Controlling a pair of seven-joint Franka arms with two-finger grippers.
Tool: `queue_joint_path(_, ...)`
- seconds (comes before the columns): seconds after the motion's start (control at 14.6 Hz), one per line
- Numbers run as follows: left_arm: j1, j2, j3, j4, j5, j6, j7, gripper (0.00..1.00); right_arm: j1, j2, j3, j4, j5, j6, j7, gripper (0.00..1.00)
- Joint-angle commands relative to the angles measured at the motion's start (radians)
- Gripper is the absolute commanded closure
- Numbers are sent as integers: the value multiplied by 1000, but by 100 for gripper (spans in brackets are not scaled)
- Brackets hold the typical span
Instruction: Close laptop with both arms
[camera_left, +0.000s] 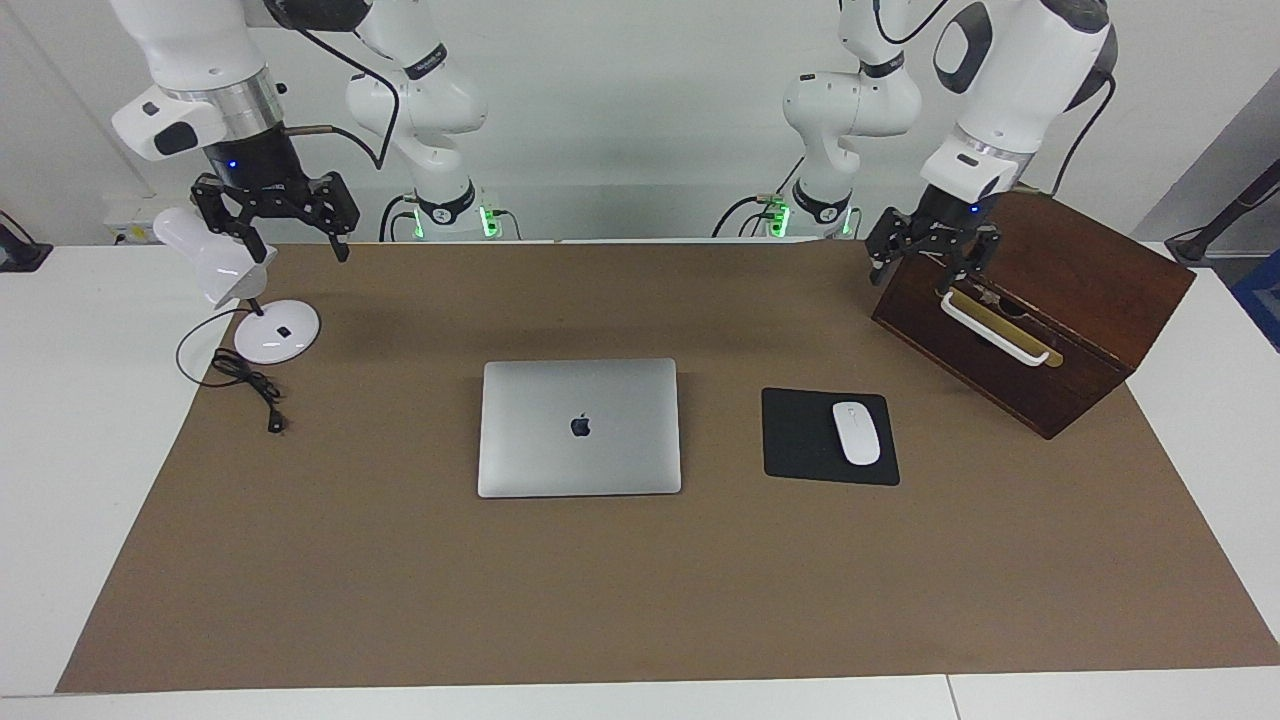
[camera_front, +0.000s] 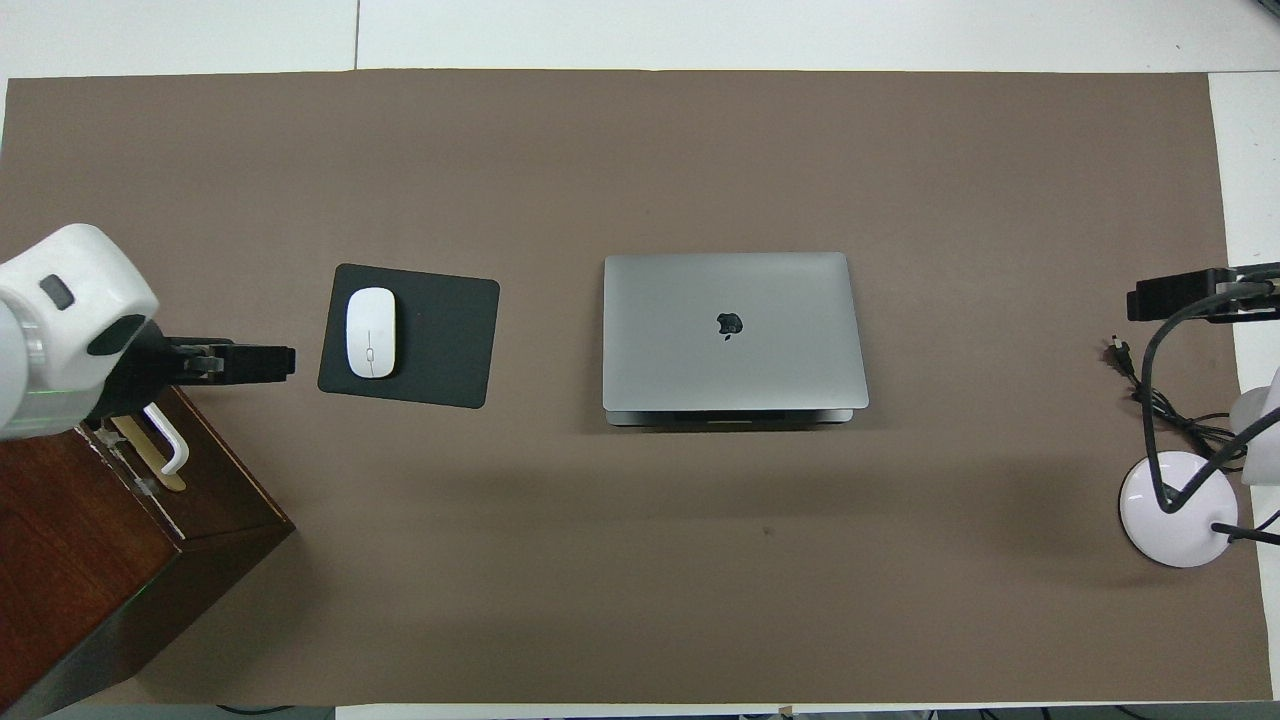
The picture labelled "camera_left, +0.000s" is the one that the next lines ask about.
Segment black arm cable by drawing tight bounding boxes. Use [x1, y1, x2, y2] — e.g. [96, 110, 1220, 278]
[870, 0, 1117, 199]
[290, 25, 403, 171]

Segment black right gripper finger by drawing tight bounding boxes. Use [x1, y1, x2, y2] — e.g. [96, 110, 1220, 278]
[192, 175, 271, 265]
[320, 172, 361, 263]

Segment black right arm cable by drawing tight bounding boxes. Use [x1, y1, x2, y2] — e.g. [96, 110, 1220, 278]
[290, 25, 403, 171]

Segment black tripod stand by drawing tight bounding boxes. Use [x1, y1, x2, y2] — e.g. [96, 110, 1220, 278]
[1165, 160, 1280, 266]

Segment blue bin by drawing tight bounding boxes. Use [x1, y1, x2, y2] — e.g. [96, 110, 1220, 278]
[1232, 250, 1280, 353]

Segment white box handle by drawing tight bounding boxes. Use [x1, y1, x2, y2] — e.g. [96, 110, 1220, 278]
[939, 290, 1053, 368]

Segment dark brown wooden box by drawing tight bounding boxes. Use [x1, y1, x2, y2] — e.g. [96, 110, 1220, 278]
[871, 190, 1197, 441]

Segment white desk lamp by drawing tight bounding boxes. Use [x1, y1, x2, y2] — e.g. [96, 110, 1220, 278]
[152, 207, 322, 365]

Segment black lamp power cable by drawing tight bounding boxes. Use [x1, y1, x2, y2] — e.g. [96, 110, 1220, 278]
[176, 308, 289, 435]

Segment black device at table edge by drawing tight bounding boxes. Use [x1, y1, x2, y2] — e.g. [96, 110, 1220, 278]
[0, 210, 53, 273]

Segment black right arm base cables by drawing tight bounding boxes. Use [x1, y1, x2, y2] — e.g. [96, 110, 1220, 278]
[378, 193, 423, 243]

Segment silver grey laptop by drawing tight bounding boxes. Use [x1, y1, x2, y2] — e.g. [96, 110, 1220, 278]
[477, 358, 684, 499]

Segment black mouse pad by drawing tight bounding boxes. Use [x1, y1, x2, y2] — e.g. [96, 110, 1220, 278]
[761, 387, 901, 487]

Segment black left arm base cables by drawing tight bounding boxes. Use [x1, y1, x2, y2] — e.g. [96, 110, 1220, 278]
[712, 150, 807, 239]

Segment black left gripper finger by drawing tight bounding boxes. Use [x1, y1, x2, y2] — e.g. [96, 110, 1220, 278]
[865, 207, 913, 289]
[955, 230, 1002, 296]

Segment black arm base cables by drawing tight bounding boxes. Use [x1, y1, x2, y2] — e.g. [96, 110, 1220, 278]
[378, 193, 423, 243]
[712, 150, 807, 239]

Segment white computer mouse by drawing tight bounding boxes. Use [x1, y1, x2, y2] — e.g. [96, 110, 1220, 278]
[832, 401, 882, 467]

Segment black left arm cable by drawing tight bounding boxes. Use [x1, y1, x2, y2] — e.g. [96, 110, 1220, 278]
[870, 0, 1117, 199]

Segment brown table mat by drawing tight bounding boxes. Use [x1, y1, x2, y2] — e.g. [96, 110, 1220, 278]
[55, 240, 1280, 694]

